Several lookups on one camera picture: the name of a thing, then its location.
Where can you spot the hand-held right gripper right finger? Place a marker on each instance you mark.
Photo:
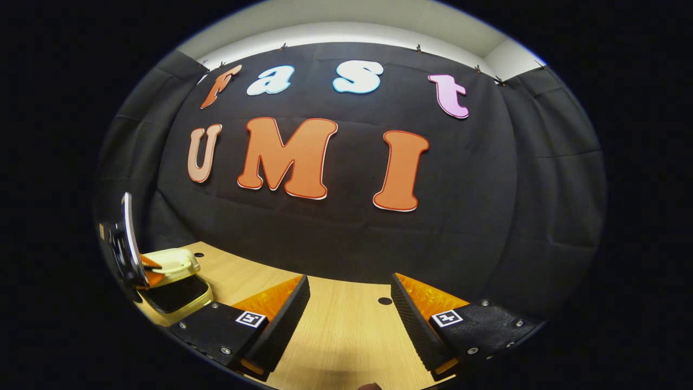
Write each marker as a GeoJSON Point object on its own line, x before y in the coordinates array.
{"type": "Point", "coordinates": [417, 330]}

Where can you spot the black backdrop cloth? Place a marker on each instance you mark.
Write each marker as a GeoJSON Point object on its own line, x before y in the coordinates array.
{"type": "Point", "coordinates": [352, 233]}

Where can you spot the pale yellow small suitcase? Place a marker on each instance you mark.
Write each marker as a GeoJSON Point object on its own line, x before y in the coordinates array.
{"type": "Point", "coordinates": [173, 262]}

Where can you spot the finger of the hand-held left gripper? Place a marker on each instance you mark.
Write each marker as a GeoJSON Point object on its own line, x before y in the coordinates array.
{"type": "Point", "coordinates": [154, 278]}
{"type": "Point", "coordinates": [151, 261]}

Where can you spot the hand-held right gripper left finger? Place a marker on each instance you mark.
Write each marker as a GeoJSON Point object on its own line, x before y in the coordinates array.
{"type": "Point", "coordinates": [284, 330]}

